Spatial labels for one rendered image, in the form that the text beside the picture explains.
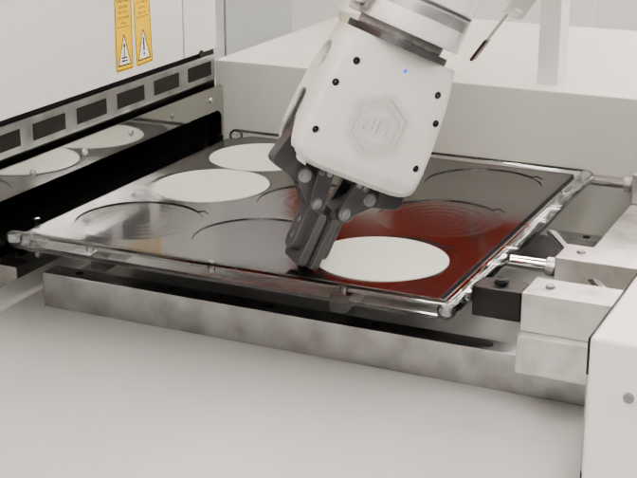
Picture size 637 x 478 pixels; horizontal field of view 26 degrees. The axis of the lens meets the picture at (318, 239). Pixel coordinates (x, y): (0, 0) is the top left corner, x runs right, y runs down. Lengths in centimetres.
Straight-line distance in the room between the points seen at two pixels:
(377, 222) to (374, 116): 16
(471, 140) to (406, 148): 35
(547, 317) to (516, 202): 24
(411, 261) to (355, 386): 10
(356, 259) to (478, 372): 12
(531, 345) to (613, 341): 22
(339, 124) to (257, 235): 16
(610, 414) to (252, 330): 40
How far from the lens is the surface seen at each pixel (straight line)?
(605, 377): 74
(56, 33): 118
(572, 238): 124
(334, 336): 103
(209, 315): 108
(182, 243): 105
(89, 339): 110
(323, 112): 94
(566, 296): 93
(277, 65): 138
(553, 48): 130
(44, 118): 117
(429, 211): 114
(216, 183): 121
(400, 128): 96
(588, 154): 129
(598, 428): 75
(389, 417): 95
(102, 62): 124
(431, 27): 94
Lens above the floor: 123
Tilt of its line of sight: 18 degrees down
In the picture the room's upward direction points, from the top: straight up
